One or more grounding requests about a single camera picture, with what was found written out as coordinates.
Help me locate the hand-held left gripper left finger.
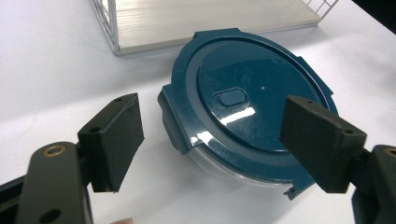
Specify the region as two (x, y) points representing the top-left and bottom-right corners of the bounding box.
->
(77, 92), (146, 193)

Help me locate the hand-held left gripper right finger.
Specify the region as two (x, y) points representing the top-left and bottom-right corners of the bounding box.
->
(278, 94), (368, 194)

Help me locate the round container with blue lid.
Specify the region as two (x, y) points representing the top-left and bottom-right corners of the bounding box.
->
(157, 27), (339, 201)

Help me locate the white wire rack with wooden shelf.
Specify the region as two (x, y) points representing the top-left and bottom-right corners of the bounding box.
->
(88, 0), (340, 57)

